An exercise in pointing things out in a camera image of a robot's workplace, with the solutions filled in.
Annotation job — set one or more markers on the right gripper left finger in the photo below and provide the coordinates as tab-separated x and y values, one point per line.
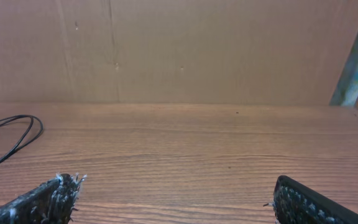
52	202

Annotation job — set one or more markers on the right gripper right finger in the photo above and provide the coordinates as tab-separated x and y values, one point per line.
295	203

